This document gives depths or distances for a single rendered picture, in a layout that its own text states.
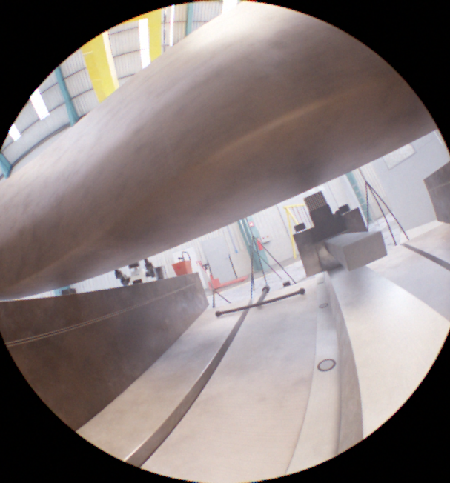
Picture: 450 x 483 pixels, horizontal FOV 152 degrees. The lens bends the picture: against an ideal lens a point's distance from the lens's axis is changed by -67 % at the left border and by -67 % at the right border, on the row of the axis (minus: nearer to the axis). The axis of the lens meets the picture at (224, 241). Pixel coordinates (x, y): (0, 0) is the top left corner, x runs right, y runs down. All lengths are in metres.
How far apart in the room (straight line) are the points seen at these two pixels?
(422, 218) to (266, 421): 2.87
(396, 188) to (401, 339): 2.79
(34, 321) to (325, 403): 0.64
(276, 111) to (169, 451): 0.69
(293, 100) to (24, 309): 0.76
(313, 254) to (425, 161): 2.43
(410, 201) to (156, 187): 2.94
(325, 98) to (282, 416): 0.61
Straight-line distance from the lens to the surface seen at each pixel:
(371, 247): 0.35
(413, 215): 2.97
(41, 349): 0.55
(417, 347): 0.26
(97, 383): 0.64
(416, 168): 2.91
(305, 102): 0.37
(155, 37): 10.99
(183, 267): 1.51
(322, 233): 0.87
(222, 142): 0.36
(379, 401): 0.21
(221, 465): 0.37
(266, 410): 0.42
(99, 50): 11.23
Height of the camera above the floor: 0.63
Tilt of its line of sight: 9 degrees up
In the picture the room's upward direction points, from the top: 19 degrees counter-clockwise
